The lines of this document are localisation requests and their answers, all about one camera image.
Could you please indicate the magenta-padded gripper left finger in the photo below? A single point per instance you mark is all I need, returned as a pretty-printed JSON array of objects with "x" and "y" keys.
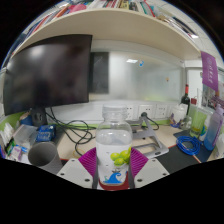
[{"x": 73, "y": 171}]

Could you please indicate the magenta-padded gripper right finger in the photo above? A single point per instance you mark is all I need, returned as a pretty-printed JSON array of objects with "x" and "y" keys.
[{"x": 151, "y": 170}]

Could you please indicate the clear plastic drink bottle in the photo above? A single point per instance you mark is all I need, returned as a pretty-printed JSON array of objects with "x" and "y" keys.
[{"x": 113, "y": 143}]

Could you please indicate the translucent purple water bottle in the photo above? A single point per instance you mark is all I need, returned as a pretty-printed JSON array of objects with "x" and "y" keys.
[{"x": 213, "y": 130}]

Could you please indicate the grey metal laptop stand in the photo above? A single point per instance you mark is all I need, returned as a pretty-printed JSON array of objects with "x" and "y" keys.
[{"x": 150, "y": 146}]

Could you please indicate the grey cup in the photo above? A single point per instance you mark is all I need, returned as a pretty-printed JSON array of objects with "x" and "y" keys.
[{"x": 43, "y": 155}]

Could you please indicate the small blue electronics box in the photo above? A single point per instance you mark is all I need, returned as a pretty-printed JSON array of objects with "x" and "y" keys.
[{"x": 46, "y": 133}]

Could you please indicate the dark blue mat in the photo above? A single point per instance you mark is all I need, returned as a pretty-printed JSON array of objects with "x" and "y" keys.
[{"x": 205, "y": 155}]

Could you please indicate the clear plastic box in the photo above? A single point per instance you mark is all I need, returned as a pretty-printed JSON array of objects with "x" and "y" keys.
[{"x": 25, "y": 133}]

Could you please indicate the white jug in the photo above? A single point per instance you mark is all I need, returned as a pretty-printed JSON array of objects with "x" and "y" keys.
[{"x": 178, "y": 113}]

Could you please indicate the green translucent cup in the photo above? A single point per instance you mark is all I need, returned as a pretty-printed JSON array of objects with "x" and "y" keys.
[{"x": 197, "y": 125}]

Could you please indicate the white tissue pack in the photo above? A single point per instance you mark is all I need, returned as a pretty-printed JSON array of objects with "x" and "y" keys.
[{"x": 220, "y": 146}]

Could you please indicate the dark wine bottle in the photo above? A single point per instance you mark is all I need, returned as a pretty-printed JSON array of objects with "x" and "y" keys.
[{"x": 185, "y": 98}]

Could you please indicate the black computer monitor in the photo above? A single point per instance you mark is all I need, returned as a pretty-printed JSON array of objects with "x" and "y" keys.
[{"x": 46, "y": 73}]

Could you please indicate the purple hanging banner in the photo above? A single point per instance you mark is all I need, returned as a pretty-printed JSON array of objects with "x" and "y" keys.
[{"x": 210, "y": 71}]

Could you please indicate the wooden shelf with books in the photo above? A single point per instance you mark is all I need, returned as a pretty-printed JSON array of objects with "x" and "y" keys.
[{"x": 110, "y": 26}]

